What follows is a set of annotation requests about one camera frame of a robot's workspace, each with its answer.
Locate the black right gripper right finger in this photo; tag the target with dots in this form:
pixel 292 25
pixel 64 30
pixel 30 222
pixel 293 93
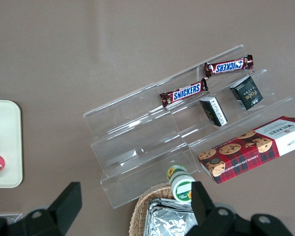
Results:
pixel 218 221

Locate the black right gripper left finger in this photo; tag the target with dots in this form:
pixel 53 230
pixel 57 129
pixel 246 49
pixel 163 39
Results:
pixel 56 211

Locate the foil-wrapped sandwich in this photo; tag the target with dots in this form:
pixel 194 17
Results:
pixel 167 220

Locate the woven wicker basket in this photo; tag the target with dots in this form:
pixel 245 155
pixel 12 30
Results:
pixel 138 214

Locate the cream plastic tray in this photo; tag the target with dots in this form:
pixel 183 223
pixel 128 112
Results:
pixel 5 137

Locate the small clear plastic piece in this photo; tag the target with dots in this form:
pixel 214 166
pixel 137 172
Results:
pixel 13 216

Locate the white bottle with sunflower label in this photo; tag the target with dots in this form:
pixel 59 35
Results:
pixel 180 184

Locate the red tartan Walkers cookie box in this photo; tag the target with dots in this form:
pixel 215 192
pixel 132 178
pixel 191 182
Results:
pixel 250 152

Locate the clear acrylic stepped riser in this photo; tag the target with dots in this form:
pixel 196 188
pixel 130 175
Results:
pixel 186 118
pixel 127 147

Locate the black box with white side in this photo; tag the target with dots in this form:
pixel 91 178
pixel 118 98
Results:
pixel 215 111

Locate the black box with gold print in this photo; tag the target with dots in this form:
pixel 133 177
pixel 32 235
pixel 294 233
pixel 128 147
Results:
pixel 249 94

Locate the Snickers chocolate bar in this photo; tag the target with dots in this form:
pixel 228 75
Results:
pixel 228 66
pixel 185 92

